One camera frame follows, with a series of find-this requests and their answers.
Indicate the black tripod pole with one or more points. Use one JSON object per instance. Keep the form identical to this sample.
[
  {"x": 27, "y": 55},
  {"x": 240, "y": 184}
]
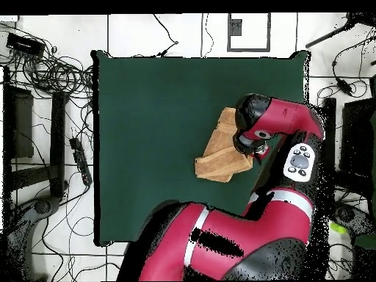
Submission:
[{"x": 329, "y": 35}]

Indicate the black metal frame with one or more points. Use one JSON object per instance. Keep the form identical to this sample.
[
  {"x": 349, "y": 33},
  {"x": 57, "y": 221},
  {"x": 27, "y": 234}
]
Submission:
[
  {"x": 358, "y": 132},
  {"x": 57, "y": 141}
]

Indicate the black power adapter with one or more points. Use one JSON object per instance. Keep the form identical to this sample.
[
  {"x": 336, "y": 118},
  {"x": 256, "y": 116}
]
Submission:
[{"x": 343, "y": 86}]

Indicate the black network switch box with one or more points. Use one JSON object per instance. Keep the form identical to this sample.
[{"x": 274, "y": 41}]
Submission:
[{"x": 25, "y": 44}]

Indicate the dark tripod base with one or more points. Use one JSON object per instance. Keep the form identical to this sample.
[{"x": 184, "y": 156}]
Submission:
[
  {"x": 42, "y": 207},
  {"x": 349, "y": 214}
]

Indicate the dark green table cloth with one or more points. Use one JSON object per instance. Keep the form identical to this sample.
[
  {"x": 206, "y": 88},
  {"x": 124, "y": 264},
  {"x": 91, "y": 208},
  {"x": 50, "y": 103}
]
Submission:
[{"x": 147, "y": 117}]

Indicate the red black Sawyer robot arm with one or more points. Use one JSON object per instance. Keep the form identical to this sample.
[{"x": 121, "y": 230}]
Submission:
[{"x": 249, "y": 232}]

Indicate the black power strip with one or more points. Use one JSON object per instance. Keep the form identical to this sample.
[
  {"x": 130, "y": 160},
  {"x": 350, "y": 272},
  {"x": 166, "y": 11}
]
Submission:
[{"x": 80, "y": 160}]

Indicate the tan terry towel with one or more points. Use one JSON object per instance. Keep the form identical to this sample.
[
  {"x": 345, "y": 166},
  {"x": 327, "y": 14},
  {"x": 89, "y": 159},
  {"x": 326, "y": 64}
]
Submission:
[{"x": 220, "y": 158}]

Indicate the yellow-green small object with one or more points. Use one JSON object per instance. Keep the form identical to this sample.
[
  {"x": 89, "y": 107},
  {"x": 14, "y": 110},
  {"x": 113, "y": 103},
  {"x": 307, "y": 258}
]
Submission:
[{"x": 337, "y": 228}]

